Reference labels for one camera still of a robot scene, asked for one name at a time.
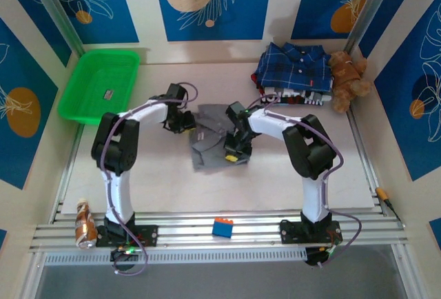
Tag aluminium side rail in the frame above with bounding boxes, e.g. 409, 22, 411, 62
51, 125, 85, 224
346, 109, 386, 216

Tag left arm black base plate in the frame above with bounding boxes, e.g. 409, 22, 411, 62
96, 225, 158, 247

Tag green plastic basket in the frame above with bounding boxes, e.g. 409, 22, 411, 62
57, 50, 141, 128

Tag yellow handled screwdriver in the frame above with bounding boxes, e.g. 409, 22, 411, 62
375, 187, 402, 220

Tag white slotted cable duct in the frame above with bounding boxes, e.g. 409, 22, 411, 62
43, 247, 307, 266

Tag blue plaid folded shirt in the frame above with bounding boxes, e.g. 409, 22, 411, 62
257, 41, 334, 92

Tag grey long sleeve shirt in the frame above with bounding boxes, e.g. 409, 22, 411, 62
187, 103, 251, 175

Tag brown drink bottle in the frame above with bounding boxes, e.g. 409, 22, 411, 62
74, 198, 99, 250

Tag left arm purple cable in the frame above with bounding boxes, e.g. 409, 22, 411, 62
105, 81, 200, 276

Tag small black circuit board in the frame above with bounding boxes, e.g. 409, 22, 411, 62
110, 247, 141, 262
305, 245, 337, 267

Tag blue orange toy brick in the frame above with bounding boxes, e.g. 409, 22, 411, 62
212, 217, 234, 239

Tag aluminium corner post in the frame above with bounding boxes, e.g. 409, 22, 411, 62
25, 0, 86, 57
346, 0, 402, 54

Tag aluminium rail frame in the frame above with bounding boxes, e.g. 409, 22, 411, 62
29, 211, 411, 254

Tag brown teddy bear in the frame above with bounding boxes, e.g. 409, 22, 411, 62
327, 50, 373, 114

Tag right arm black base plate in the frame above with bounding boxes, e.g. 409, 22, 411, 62
279, 219, 342, 245

